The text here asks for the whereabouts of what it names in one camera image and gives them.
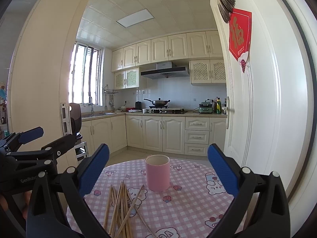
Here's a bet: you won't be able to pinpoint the red fu door decoration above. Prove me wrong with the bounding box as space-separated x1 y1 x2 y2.
229 8 252 73

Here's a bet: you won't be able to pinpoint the pink cylindrical utensil cup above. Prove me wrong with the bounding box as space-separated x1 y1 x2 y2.
145 155 170 192

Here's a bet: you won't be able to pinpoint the pink checkered tablecloth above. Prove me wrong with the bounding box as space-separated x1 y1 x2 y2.
84 159 233 237

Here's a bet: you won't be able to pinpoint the green bottle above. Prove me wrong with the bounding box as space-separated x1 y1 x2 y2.
217 98 222 114

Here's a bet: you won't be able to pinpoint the range hood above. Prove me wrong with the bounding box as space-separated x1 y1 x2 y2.
140 61 190 80

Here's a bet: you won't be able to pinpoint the sink faucet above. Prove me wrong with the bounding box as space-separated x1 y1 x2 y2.
89 96 94 116

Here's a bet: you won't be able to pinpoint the lower kitchen cabinets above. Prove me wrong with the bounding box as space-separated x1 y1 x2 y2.
80 113 226 157

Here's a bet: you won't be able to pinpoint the upper kitchen cabinets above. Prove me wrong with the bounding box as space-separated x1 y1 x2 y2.
111 31 226 90

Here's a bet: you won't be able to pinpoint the green toaster appliance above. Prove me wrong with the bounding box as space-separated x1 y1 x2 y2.
199 101 213 113

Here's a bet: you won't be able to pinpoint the dark rice cooker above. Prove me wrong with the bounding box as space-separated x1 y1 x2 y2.
69 103 82 140

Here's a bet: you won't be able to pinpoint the kitchen window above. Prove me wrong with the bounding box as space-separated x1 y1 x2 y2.
68 42 103 106

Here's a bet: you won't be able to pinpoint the gas stove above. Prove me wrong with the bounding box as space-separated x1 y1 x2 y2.
144 107 185 114

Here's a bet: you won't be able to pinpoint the door handle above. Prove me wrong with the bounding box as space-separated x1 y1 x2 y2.
223 96 234 130

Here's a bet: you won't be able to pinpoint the black wok on stove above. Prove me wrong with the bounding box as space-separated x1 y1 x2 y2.
144 98 170 108

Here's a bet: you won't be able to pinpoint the white door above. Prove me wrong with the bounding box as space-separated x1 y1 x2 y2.
210 0 316 237

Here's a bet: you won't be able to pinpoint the kitchen cabinets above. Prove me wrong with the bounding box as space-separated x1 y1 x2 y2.
80 113 226 157
111 31 226 90

